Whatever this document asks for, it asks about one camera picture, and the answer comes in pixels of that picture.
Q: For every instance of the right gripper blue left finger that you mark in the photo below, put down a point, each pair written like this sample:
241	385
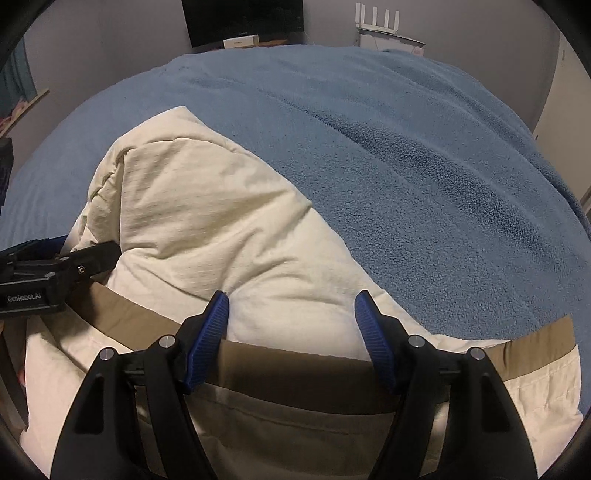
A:
100	438

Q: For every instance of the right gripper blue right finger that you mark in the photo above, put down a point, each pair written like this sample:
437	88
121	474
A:
485	437

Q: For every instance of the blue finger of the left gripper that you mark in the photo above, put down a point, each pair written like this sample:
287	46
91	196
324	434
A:
38	248
79	265

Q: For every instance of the cream hooded puffer jacket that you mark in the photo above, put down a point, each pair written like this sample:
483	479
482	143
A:
293	395

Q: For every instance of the wooden shelf at left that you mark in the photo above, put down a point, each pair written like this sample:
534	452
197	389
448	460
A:
18	113

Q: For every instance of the black monitor screen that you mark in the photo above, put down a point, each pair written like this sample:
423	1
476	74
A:
210	22

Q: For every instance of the white box on desk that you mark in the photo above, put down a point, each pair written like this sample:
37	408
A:
241	42

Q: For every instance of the blue fleece bed blanket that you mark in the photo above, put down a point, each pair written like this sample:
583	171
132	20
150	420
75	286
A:
392	161

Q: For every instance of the white wifi router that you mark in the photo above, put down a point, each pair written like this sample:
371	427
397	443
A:
379	31

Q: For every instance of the white door with handle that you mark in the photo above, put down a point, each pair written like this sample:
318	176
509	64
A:
564	128

